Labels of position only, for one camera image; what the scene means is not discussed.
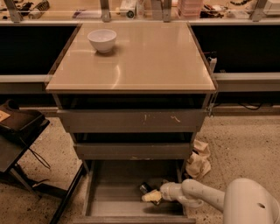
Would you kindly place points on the crumpled white cloth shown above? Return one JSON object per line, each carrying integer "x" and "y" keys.
{"x": 198, "y": 165}

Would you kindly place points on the white bowl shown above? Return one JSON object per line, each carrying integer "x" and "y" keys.
{"x": 102, "y": 40}

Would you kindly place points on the white device with lens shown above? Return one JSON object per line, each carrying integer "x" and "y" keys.
{"x": 128, "y": 8}

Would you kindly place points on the grey bottom drawer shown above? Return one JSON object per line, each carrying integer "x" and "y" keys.
{"x": 113, "y": 194}

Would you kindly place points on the grey drawer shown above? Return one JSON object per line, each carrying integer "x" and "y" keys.
{"x": 113, "y": 194}
{"x": 132, "y": 151}
{"x": 131, "y": 120}

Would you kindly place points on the white clamp on counter side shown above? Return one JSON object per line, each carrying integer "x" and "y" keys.
{"x": 211, "y": 58}

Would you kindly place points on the redbull can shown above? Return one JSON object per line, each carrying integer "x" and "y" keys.
{"x": 145, "y": 188}

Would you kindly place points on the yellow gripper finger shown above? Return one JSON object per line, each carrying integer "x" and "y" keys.
{"x": 153, "y": 196}

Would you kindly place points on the grey middle drawer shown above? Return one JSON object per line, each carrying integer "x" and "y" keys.
{"x": 132, "y": 151}

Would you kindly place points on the beige counter cabinet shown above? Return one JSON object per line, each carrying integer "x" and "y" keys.
{"x": 148, "y": 57}

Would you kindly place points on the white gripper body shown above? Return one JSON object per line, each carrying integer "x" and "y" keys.
{"x": 168, "y": 192}

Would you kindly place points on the pink storage box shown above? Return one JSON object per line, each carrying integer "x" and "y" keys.
{"x": 189, "y": 9}

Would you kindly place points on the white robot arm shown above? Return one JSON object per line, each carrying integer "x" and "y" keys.
{"x": 244, "y": 201}

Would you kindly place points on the grey top drawer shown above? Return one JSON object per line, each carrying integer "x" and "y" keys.
{"x": 131, "y": 120}

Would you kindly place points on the black tray with note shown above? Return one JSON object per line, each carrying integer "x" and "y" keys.
{"x": 20, "y": 124}

